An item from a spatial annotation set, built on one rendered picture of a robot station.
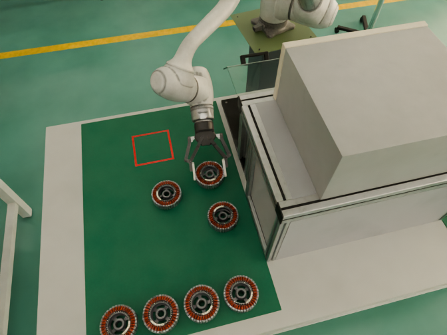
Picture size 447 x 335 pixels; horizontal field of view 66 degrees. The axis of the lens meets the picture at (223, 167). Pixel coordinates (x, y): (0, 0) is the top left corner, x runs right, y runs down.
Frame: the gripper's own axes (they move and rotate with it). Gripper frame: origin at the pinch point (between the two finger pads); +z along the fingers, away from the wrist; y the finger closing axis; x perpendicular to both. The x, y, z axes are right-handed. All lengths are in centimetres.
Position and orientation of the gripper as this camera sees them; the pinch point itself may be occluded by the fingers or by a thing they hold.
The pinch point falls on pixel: (209, 173)
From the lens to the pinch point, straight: 133.4
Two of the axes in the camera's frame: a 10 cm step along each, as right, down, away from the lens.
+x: -0.8, 0.5, 10.0
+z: 1.2, 9.9, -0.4
